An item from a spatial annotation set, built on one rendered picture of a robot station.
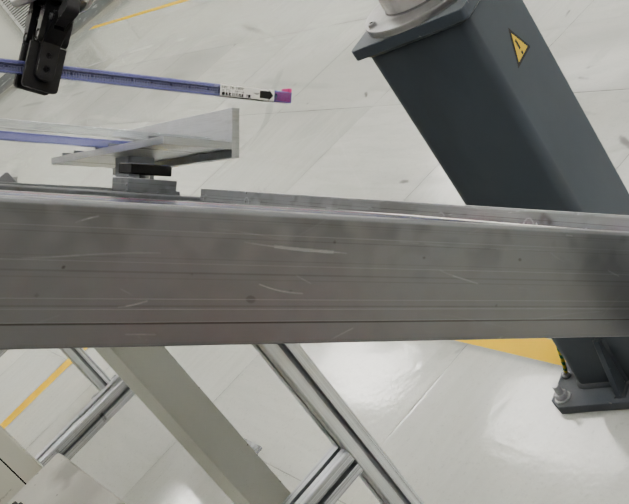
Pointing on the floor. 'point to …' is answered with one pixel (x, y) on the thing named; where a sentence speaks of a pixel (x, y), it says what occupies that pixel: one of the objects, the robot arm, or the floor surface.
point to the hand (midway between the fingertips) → (39, 68)
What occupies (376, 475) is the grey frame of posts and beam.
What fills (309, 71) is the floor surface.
